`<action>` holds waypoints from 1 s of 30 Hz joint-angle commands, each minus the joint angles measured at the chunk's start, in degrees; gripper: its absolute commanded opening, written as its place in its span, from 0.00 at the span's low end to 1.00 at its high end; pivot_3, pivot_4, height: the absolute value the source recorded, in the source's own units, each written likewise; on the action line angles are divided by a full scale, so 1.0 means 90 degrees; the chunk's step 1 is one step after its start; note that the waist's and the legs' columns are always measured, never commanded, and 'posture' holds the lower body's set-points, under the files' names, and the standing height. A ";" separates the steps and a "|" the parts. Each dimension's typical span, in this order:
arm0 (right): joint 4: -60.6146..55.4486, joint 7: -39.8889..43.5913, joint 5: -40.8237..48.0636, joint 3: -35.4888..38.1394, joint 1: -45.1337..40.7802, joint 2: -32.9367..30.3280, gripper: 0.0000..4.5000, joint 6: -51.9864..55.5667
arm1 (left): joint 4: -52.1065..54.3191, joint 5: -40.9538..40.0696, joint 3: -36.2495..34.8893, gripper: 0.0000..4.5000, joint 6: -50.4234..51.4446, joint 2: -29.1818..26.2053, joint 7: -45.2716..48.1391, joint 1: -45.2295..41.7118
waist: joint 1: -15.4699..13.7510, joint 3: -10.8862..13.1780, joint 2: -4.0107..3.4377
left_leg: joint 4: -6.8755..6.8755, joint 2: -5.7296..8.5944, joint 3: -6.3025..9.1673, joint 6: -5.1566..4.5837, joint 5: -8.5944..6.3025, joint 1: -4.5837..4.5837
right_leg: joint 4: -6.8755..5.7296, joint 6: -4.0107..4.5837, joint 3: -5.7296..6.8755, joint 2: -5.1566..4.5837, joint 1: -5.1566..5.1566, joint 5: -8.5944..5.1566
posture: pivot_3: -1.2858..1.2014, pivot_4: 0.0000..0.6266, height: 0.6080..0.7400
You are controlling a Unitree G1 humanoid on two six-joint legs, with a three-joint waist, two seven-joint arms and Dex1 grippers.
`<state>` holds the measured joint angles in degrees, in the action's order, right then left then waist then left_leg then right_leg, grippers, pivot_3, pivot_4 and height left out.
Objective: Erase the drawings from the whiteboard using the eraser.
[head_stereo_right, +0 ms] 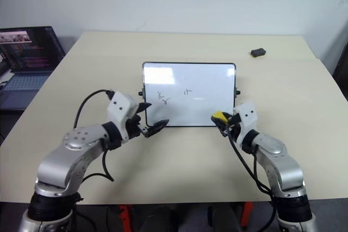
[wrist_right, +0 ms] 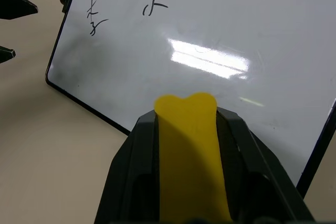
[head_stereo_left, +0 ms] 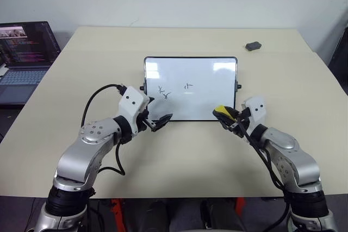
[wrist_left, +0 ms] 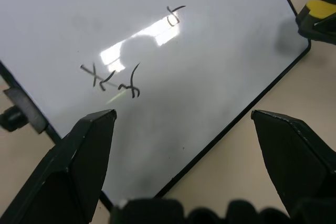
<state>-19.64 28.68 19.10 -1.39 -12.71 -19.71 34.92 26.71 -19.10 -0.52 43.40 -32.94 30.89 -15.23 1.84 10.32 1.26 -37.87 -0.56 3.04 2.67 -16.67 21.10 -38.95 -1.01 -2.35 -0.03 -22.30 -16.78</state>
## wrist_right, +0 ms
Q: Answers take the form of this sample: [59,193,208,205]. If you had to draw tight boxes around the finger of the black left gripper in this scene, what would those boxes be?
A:
[0,0,39,20]
[0,46,17,64]

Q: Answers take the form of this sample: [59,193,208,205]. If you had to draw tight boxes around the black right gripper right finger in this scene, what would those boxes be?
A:
[216,106,316,224]

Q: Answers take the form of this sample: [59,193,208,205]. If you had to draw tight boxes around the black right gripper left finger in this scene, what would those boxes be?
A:
[93,110,164,224]

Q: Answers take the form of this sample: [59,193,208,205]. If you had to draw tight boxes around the yellow felt eraser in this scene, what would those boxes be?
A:
[153,92,234,224]

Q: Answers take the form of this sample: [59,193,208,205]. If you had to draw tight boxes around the black-framed whiteboard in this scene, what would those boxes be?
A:
[45,0,336,199]

